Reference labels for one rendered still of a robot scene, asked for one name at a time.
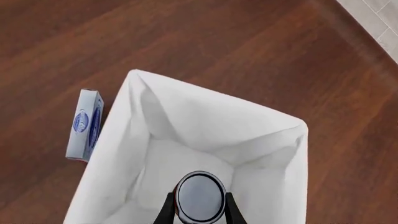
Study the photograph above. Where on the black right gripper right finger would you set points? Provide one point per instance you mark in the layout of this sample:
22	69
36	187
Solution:
235	213

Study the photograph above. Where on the tomato sauce tin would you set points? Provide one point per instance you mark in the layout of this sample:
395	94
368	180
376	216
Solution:
200	198

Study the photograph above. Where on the pale blue printed box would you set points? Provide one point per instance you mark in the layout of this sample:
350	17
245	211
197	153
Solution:
84	127

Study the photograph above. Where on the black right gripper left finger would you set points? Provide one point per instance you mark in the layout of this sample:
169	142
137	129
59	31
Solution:
165	213

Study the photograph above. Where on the white cloth-lined basket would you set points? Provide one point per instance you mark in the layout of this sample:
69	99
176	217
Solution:
192	130

